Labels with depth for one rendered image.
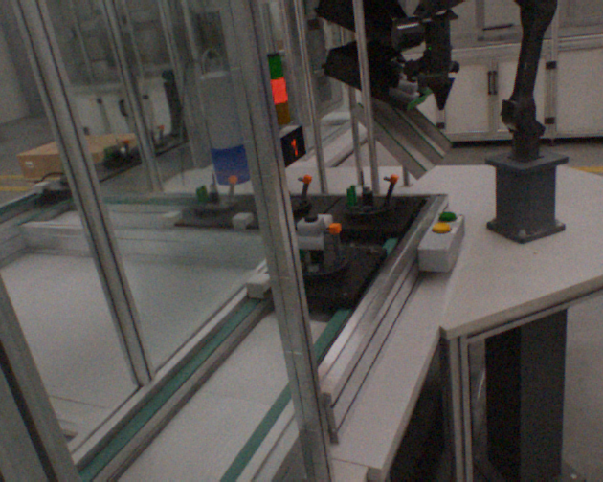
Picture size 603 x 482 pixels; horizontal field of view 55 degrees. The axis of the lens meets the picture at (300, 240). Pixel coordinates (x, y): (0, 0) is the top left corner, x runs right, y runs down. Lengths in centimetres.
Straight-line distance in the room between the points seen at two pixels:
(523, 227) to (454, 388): 49
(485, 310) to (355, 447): 47
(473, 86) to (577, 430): 381
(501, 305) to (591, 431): 110
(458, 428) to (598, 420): 103
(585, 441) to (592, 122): 371
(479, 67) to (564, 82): 71
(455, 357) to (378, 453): 41
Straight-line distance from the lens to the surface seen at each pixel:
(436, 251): 132
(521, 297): 133
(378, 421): 100
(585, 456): 223
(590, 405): 244
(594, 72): 549
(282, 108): 132
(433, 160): 180
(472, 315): 126
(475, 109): 559
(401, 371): 110
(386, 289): 116
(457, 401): 136
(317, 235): 120
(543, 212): 160
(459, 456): 147
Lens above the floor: 152
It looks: 23 degrees down
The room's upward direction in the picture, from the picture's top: 9 degrees counter-clockwise
